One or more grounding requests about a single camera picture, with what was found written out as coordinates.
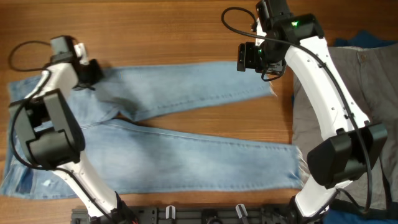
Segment grey shorts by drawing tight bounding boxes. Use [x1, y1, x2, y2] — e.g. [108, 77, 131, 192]
[292, 44, 397, 210]

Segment white rail clip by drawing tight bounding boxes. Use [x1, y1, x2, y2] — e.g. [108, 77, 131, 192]
[235, 203, 248, 219]
[165, 205, 176, 220]

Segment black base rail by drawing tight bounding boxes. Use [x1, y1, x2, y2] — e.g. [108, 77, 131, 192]
[70, 203, 293, 224]

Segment dark blue garment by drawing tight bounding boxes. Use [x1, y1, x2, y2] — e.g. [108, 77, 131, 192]
[333, 30, 397, 49]

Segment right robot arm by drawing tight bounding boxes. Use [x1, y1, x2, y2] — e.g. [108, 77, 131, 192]
[237, 1, 387, 223]

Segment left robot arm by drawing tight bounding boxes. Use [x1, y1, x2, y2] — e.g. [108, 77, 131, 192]
[9, 59, 139, 223]

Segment left white rail clip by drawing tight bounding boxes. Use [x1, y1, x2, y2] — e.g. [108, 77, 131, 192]
[165, 205, 176, 220]

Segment right white rail clip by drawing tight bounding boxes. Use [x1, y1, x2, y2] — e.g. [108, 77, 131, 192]
[235, 203, 248, 219]

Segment right black cable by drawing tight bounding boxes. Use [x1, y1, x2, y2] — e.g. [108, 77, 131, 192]
[221, 6, 374, 215]

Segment light blue jeans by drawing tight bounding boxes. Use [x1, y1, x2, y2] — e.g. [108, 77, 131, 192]
[0, 61, 307, 200]

